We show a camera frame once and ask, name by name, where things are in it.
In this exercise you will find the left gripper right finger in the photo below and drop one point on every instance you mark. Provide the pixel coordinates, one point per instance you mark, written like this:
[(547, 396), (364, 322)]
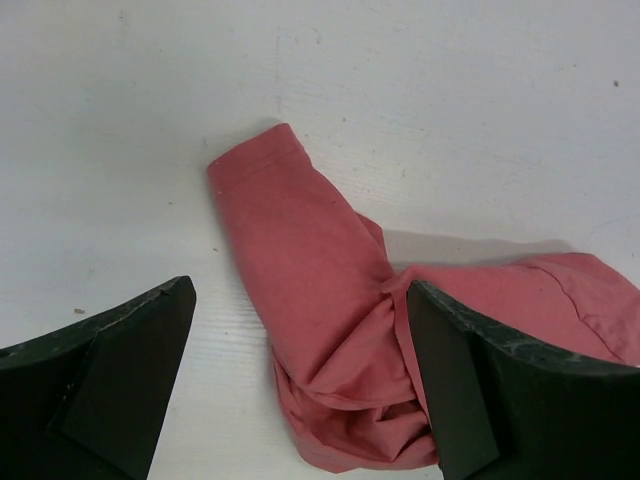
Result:
[(505, 405)]

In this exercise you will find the pink t shirt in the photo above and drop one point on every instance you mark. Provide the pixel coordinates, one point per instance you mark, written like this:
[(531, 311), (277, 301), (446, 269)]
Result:
[(335, 309)]

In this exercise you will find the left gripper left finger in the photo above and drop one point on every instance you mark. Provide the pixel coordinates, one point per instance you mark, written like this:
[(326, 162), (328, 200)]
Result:
[(88, 401)]

